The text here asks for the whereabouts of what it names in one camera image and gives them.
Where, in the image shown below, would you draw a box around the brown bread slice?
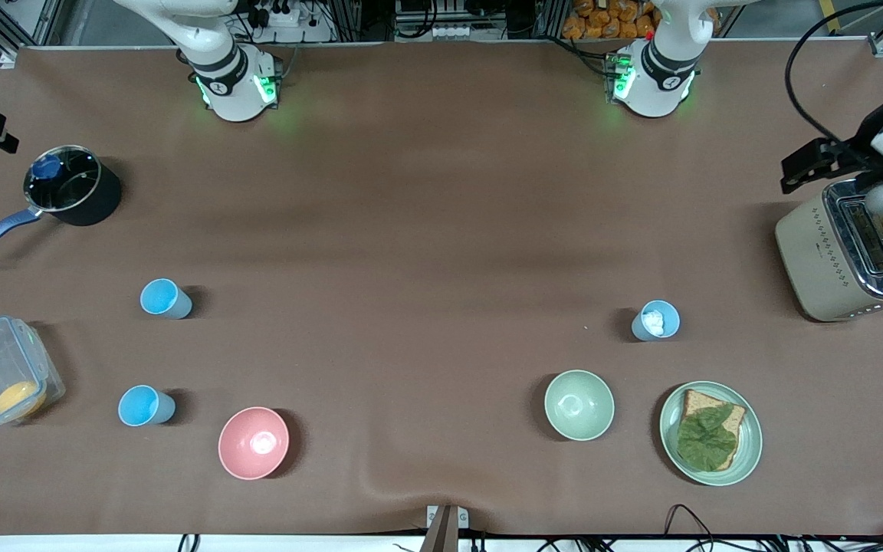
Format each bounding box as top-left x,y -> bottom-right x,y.
678,389 -> 747,471

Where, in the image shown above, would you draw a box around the glass lid blue knob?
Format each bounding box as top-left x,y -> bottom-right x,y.
24,146 -> 101,213

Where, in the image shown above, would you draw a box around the black pot blue handle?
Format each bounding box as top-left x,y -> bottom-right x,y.
0,144 -> 123,265

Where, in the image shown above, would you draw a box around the blue plastic cup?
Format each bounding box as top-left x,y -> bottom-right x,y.
118,385 -> 176,427
140,278 -> 193,320

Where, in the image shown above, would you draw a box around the black looped cable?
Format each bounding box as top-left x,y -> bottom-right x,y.
664,504 -> 722,541

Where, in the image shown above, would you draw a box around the orange packaged snacks pile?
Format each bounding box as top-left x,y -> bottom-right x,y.
562,0 -> 661,41

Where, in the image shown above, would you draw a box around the green lettuce leaf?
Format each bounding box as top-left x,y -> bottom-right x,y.
676,405 -> 739,468

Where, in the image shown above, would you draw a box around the light green bowl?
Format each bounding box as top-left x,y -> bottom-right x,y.
543,370 -> 615,442

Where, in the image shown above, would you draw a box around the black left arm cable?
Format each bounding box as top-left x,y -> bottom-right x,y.
785,0 -> 883,146

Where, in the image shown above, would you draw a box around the brown table cover sheet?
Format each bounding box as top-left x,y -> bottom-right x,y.
0,38 -> 883,537

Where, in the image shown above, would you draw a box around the beige metal toaster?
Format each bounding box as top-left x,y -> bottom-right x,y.
775,180 -> 883,323

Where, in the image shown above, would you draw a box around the light green plate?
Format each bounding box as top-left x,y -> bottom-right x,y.
658,381 -> 763,487

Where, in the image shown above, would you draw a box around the blue cup with white content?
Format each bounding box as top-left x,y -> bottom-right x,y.
632,300 -> 681,342

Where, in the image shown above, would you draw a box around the orange round food piece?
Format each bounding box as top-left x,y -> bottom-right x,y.
0,381 -> 48,419

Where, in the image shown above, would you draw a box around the white power strip black plugs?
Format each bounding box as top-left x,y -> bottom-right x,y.
246,0 -> 316,30

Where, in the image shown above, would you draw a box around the pink bowl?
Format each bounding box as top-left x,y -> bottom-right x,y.
218,406 -> 290,481

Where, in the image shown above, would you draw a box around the aluminium camera mount post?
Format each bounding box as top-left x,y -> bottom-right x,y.
420,504 -> 470,552

